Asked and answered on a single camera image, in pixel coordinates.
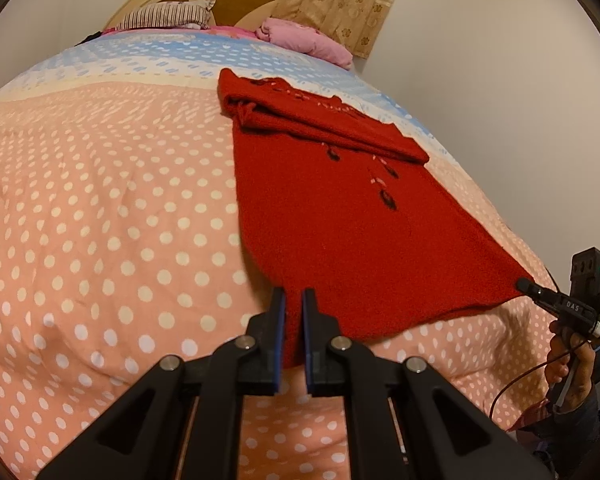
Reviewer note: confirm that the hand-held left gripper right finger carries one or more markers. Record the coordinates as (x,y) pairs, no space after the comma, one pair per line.
(307,340)

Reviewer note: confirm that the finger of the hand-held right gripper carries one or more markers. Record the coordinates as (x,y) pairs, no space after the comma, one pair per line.
(537,292)

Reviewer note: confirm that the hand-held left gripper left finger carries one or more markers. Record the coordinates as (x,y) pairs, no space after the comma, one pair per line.
(280,340)

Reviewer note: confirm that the red embroidered knit sweater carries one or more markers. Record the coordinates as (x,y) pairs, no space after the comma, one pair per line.
(355,240)

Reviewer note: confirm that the person's right forearm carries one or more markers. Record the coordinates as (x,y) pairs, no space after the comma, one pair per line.
(575,435)

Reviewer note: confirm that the person's right hand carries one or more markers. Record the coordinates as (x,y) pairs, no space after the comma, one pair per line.
(577,370)

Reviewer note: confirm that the polka dot bedspread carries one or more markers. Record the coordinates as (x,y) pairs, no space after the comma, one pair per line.
(105,210)

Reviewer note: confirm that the pink pillow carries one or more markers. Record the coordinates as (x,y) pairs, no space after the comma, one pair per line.
(310,42)

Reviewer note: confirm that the pink bed sheet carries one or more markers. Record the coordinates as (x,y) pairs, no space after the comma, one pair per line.
(230,31)

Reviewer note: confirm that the beige floral window curtain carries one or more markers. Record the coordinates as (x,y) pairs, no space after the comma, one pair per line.
(345,0)

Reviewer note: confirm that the striped pillow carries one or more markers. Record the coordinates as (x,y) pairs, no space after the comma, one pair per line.
(160,14)

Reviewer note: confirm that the dark cloth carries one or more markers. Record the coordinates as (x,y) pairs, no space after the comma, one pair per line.
(90,38)

